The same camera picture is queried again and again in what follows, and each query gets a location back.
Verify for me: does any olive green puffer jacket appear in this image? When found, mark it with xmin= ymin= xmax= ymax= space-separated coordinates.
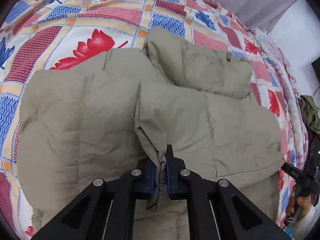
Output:
xmin=17 ymin=27 xmax=284 ymax=239

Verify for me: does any person's right hand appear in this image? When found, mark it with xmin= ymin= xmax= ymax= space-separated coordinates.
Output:
xmin=285 ymin=196 xmax=312 ymax=219

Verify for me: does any pink floral quilt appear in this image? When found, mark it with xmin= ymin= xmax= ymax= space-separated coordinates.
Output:
xmin=251 ymin=27 xmax=304 ymax=136

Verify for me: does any white right sleeve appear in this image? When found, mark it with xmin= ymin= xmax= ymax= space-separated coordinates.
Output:
xmin=284 ymin=203 xmax=319 ymax=240

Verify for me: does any dark green cloth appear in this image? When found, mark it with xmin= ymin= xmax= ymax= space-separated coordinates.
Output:
xmin=298 ymin=95 xmax=320 ymax=134

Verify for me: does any black monitor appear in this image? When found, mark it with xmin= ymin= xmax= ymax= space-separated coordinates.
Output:
xmin=311 ymin=57 xmax=320 ymax=79

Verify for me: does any leaf patterned checkered bedspread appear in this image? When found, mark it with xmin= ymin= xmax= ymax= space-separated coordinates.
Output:
xmin=0 ymin=0 xmax=309 ymax=240

